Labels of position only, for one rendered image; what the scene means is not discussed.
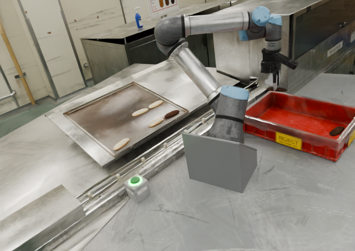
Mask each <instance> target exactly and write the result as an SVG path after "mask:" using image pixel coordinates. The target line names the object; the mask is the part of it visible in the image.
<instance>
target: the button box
mask: <svg viewBox="0 0 355 251"><path fill-rule="evenodd" d="M135 176H140V175H139V174H136V175H135ZM133 177H134V176H133ZM140 177H141V178H142V182H141V183H140V184H139V185H137V186H131V185H129V183H128V182H129V180H130V179H129V180H127V181H126V182H124V185H125V188H126V191H125V195H126V197H128V196H129V199H130V198H131V199H132V200H134V201H135V202H136V203H140V202H141V201H142V200H144V199H145V198H146V197H148V196H149V195H150V194H151V192H150V188H149V185H148V181H147V180H146V179H145V178H143V177H142V176H140Z"/></svg>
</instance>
